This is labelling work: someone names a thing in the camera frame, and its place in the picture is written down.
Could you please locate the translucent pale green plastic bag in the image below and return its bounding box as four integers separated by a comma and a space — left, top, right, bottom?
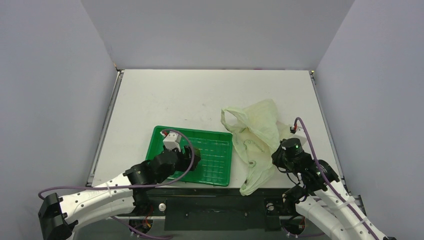
220, 99, 293, 196

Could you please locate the fake avocado half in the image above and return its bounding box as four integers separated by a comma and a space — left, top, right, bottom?
194, 148, 201, 158

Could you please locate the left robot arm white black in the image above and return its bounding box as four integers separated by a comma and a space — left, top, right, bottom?
38, 145, 201, 240

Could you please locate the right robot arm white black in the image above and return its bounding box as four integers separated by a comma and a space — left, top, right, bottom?
271, 137, 390, 240

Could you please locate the green plastic tray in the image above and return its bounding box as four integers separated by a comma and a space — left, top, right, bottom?
145, 125, 234, 187

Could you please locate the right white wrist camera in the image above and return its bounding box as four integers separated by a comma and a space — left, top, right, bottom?
290, 126, 307, 146

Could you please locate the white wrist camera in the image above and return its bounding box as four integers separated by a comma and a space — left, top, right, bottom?
160, 131, 182, 152
290, 126, 307, 146

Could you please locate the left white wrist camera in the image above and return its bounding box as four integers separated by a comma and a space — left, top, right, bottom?
160, 131, 182, 152

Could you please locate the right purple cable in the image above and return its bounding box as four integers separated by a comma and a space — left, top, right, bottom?
294, 117, 380, 240

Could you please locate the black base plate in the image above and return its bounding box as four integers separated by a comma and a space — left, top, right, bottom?
109, 187, 332, 232

